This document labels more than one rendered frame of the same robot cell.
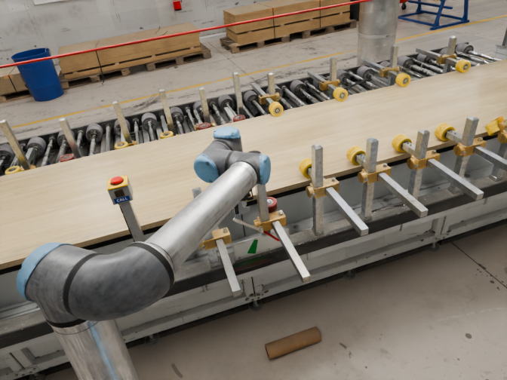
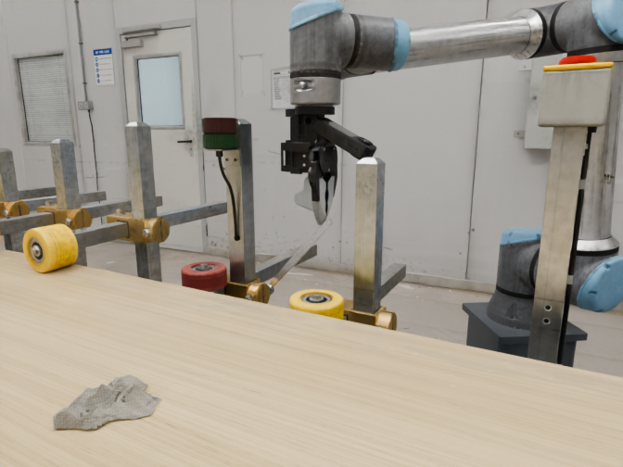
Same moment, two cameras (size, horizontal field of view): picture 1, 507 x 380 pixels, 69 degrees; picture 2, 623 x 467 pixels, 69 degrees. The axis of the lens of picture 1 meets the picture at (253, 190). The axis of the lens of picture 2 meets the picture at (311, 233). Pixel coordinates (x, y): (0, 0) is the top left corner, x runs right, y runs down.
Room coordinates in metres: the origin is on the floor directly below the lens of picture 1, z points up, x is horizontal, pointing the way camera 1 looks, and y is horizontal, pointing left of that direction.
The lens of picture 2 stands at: (1.74, 0.60, 1.14)
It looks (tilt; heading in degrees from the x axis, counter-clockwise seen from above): 13 degrees down; 221
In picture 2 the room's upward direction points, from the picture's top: straight up
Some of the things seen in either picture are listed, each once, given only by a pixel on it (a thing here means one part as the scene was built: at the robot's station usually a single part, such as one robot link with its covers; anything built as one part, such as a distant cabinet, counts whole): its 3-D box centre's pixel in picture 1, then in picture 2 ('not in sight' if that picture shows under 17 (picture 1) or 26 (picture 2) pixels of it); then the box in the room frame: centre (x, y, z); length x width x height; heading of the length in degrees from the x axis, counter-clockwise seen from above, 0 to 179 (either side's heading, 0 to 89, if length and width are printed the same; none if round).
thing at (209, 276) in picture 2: (268, 210); (205, 295); (1.28, -0.05, 0.85); 0.08 x 0.08 x 0.11
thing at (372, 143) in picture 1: (368, 185); (73, 241); (1.32, -0.52, 0.89); 0.04 x 0.04 x 0.48; 13
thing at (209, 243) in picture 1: (213, 239); (353, 319); (1.16, 0.19, 0.84); 0.14 x 0.06 x 0.05; 103
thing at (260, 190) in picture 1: (262, 208); (242, 251); (1.21, -0.03, 0.93); 0.04 x 0.04 x 0.48; 13
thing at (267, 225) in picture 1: (269, 221); (233, 291); (1.22, -0.05, 0.85); 0.14 x 0.06 x 0.05; 103
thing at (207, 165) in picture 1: (216, 162); (371, 44); (1.00, 0.11, 1.30); 0.12 x 0.12 x 0.09; 63
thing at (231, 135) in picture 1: (228, 145); (317, 42); (1.11, 0.06, 1.30); 0.10 x 0.09 x 0.12; 153
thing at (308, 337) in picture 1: (293, 342); not in sight; (1.13, -0.10, 0.04); 0.30 x 0.08 x 0.08; 103
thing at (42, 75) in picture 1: (41, 74); not in sight; (6.11, 3.12, 0.36); 0.59 x 0.57 x 0.73; 16
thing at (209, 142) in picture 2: not in sight; (221, 141); (1.26, -0.02, 1.13); 0.06 x 0.06 x 0.02
